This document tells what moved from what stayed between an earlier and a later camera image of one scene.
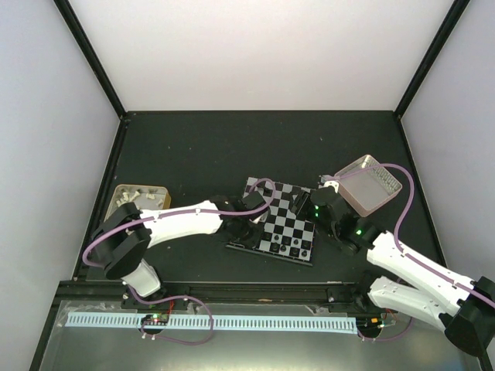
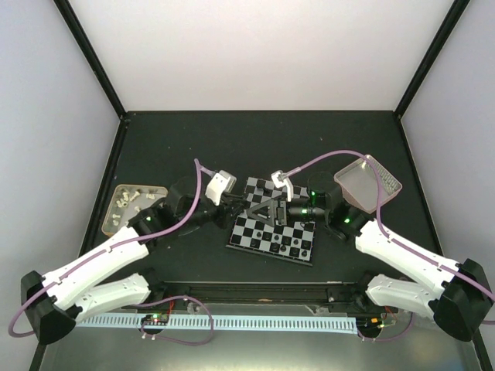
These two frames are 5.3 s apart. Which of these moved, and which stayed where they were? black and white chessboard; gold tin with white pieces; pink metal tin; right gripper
Moved: right gripper
Stayed: pink metal tin; gold tin with white pieces; black and white chessboard
